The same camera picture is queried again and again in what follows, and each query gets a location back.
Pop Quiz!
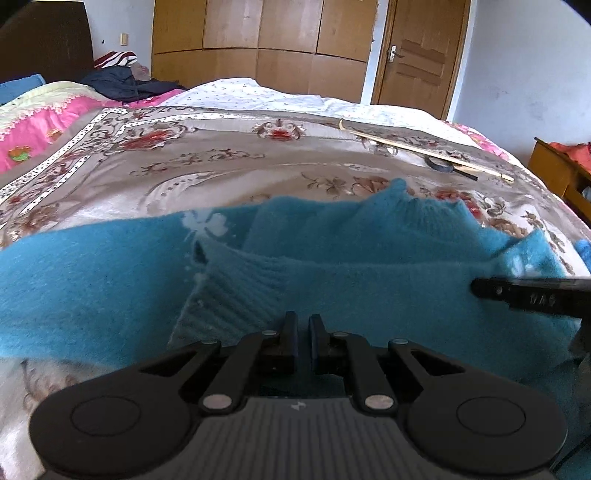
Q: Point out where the dark wooden headboard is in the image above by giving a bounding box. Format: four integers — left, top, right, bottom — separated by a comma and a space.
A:
0, 0, 95, 85

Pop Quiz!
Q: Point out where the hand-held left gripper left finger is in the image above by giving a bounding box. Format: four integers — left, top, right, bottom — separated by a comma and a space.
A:
139, 311, 299, 415

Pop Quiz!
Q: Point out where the dark blue clothes pile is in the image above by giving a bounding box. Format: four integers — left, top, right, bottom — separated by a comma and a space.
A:
79, 64, 188, 102

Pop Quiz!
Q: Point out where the floral beige blanket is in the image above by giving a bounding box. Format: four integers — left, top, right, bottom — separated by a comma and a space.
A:
0, 105, 591, 480

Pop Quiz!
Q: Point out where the red white striped cloth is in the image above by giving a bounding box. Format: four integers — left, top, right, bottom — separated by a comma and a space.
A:
93, 51, 138, 70

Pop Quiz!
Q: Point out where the wooden wardrobe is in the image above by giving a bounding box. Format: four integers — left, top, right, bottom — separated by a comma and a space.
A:
151, 0, 377, 104

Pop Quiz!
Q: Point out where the long wooden stick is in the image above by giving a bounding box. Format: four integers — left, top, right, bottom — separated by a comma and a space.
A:
338, 119, 515, 183

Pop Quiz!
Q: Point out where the brown wooden door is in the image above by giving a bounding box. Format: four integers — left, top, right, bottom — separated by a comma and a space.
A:
372, 0, 472, 121

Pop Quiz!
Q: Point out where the blue knitted sweater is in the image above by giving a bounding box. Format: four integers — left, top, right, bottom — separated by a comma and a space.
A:
0, 178, 583, 377

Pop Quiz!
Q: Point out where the light blue folded cloth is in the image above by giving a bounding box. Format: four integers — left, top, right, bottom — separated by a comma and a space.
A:
0, 74, 47, 106

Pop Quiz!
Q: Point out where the orange cloth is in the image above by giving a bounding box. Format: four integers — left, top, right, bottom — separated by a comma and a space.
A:
549, 141, 591, 175

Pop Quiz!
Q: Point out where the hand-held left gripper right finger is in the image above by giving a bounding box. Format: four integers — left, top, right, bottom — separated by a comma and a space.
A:
308, 314, 463, 415

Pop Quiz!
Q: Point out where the white dotted bed sheet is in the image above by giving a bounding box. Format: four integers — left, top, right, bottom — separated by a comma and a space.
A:
159, 78, 509, 160

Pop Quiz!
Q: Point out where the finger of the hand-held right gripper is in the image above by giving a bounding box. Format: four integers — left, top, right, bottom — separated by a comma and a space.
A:
471, 275, 591, 320

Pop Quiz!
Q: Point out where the pink cartoon quilt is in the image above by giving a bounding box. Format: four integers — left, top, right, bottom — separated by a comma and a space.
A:
0, 81, 185, 174

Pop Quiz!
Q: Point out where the wooden nightstand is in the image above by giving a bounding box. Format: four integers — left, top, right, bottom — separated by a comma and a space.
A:
527, 137, 591, 232

